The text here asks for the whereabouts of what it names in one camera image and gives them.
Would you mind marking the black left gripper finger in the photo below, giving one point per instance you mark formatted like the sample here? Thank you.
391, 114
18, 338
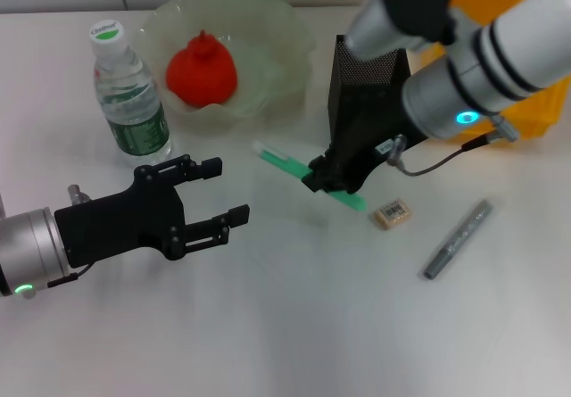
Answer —
238, 216
210, 168

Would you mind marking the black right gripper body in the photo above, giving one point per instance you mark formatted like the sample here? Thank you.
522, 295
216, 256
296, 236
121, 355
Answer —
370, 143

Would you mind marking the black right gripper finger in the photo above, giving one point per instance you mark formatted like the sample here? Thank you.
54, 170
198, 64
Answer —
321, 185
321, 164

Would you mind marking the black mesh pen holder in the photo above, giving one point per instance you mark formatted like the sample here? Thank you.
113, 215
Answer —
352, 85

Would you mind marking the pale green glass fruit plate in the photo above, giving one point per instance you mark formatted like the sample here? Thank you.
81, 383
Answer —
267, 40

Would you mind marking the yellow plastic bin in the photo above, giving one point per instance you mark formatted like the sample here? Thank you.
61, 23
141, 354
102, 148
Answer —
535, 120

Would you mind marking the red-orange toy orange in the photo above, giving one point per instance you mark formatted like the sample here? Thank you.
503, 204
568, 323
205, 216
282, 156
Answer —
201, 71

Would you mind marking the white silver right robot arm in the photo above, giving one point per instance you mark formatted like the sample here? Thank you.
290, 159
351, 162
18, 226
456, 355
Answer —
504, 53

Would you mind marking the beige eraser with barcode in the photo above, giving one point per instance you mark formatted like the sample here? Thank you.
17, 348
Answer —
391, 213

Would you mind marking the grey marker pen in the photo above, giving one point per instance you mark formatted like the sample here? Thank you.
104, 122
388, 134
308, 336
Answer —
459, 236

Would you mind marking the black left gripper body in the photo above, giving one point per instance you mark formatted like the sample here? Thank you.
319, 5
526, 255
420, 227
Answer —
120, 223

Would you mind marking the clear green-label water bottle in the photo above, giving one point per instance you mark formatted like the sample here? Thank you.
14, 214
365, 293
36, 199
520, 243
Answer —
134, 116

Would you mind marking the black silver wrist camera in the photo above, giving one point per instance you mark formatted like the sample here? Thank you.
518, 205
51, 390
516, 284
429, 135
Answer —
401, 0

